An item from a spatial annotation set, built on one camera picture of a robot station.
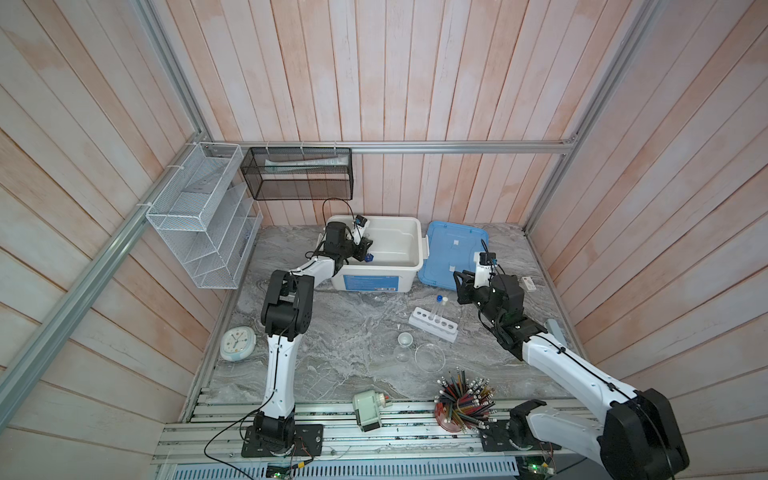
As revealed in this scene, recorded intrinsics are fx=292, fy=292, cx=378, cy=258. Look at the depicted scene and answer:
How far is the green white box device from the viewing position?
730mm

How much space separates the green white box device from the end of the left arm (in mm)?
350

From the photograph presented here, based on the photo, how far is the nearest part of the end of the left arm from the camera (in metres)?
0.85
